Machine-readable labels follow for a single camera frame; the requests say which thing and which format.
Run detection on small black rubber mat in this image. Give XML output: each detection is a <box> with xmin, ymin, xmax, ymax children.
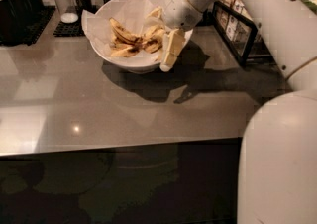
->
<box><xmin>53</xmin><ymin>7</ymin><xmax>84</xmax><ymax>37</ymax></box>

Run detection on black wire condiment rack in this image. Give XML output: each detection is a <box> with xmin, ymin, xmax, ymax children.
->
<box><xmin>212</xmin><ymin>0</ymin><xmax>273</xmax><ymax>66</ymax></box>

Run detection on large black rubber mat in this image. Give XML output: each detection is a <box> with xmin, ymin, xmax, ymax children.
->
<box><xmin>0</xmin><ymin>6</ymin><xmax>55</xmax><ymax>46</ymax></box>

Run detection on white yellow gripper finger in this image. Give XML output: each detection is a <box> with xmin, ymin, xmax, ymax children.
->
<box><xmin>159</xmin><ymin>29</ymin><xmax>185</xmax><ymax>72</ymax></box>
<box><xmin>144</xmin><ymin>6</ymin><xmax>164</xmax><ymax>27</ymax></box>

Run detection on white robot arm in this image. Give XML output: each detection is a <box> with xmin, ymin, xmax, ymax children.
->
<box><xmin>163</xmin><ymin>0</ymin><xmax>317</xmax><ymax>224</ymax></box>

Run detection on white bowl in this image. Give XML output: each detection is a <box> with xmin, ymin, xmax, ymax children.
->
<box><xmin>88</xmin><ymin>0</ymin><xmax>194</xmax><ymax>75</ymax></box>

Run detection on black container front left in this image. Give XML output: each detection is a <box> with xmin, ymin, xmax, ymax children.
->
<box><xmin>0</xmin><ymin>0</ymin><xmax>31</xmax><ymax>46</ymax></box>

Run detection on assorted sachets in rack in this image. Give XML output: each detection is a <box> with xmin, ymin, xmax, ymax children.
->
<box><xmin>242</xmin><ymin>0</ymin><xmax>317</xmax><ymax>46</ymax></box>

